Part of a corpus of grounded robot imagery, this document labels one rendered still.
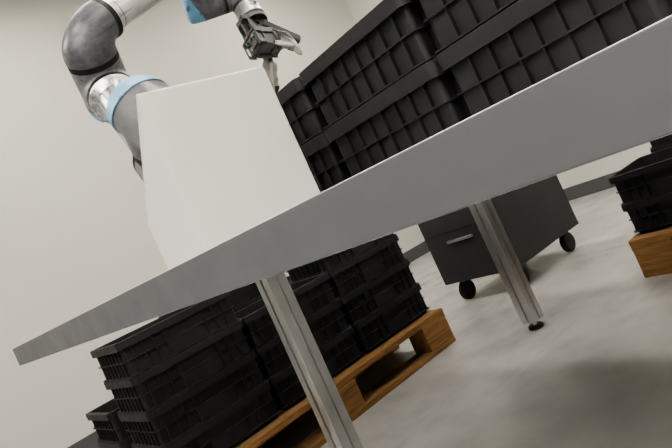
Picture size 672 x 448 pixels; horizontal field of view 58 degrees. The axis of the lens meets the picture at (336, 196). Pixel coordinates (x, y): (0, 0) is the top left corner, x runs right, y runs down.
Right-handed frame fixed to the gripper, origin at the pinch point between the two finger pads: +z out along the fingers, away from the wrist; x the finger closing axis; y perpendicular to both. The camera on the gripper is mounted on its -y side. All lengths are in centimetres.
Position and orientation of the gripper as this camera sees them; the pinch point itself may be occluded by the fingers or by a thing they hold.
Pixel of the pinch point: (291, 75)
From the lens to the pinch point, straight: 162.6
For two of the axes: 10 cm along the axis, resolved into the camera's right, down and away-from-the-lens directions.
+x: 4.9, -5.6, -6.7
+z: 4.5, 8.2, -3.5
